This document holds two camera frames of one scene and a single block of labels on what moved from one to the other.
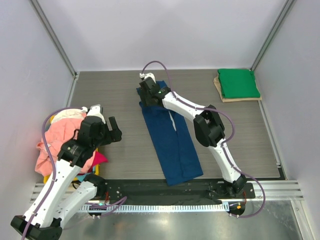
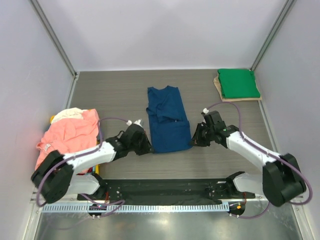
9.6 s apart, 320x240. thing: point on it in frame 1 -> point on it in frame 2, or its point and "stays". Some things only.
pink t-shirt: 58,132 stays
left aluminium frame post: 45,22 stays
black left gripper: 111,136 -> 147,147
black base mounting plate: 203,190 stays
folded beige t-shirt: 239,99 stays
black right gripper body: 146,97 -> 206,135
